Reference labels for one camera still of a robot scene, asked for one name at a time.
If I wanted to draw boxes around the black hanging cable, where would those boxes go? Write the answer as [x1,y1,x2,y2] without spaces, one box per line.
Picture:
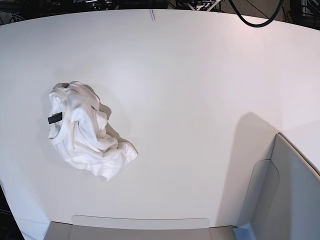
[228,0,284,28]

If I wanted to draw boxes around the white t-shirt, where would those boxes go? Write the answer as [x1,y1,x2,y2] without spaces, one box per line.
[48,81,138,181]

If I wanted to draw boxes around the grey cardboard box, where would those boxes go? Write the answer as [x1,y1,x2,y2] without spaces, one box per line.
[45,133,320,240]

